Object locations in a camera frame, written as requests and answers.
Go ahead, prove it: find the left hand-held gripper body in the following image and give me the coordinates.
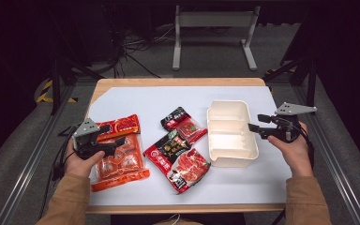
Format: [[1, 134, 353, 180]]
[[72, 117, 109, 160]]

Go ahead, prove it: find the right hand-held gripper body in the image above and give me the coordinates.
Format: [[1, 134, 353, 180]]
[[259, 102, 318, 144]]

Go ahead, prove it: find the orange snack packet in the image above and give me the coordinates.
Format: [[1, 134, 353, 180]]
[[90, 113, 151, 193]]

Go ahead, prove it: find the white plastic container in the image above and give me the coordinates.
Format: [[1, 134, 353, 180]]
[[206, 99, 260, 168]]

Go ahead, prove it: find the large red black sauce packet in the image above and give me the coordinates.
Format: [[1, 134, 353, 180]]
[[142, 129, 212, 195]]

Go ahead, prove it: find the person's right hand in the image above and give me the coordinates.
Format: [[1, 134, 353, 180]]
[[266, 121, 314, 180]]

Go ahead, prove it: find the person's left hand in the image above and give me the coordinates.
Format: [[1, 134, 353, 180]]
[[64, 139, 106, 179]]

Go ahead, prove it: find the black metal stand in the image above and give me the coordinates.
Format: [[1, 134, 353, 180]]
[[47, 54, 105, 116], [262, 46, 319, 108]]

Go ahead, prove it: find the white paper sheet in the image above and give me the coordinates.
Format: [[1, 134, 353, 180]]
[[87, 85, 293, 207]]

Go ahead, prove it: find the small red black sauce packet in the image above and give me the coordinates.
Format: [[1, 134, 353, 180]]
[[159, 106, 208, 145]]

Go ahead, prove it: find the wooden table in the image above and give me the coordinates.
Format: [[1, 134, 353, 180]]
[[85, 77, 287, 215]]

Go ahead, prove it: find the white metal stand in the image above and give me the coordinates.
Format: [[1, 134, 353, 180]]
[[172, 5, 262, 71]]

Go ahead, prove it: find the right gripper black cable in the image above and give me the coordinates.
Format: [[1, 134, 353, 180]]
[[299, 123, 316, 172]]

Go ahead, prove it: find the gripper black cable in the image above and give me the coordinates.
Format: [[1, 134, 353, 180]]
[[299, 123, 316, 172], [51, 126, 77, 182]]

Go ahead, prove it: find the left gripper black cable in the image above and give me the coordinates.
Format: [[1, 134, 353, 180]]
[[51, 126, 77, 182]]

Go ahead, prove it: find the aluminium rail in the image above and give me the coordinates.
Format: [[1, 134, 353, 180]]
[[0, 85, 77, 225], [292, 85, 360, 225]]

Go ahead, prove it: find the bundle of floor cables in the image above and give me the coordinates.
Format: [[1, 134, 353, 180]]
[[104, 6, 177, 79]]

